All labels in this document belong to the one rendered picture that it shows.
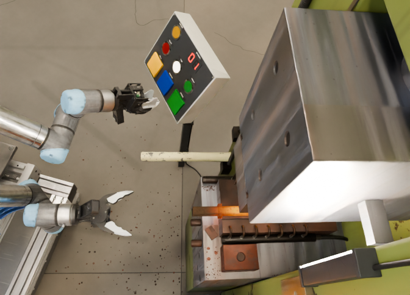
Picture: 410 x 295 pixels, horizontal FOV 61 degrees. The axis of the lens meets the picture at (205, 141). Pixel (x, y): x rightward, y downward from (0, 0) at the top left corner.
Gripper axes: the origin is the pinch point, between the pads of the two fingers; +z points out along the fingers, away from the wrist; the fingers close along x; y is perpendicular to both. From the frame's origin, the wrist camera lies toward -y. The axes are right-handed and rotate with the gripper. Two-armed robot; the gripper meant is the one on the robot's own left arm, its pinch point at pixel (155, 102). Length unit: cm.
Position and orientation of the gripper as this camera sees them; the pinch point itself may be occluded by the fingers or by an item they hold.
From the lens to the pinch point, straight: 134.8
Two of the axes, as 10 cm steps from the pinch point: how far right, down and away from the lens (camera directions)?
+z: 7.0, -1.1, 7.0
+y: 5.4, -5.6, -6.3
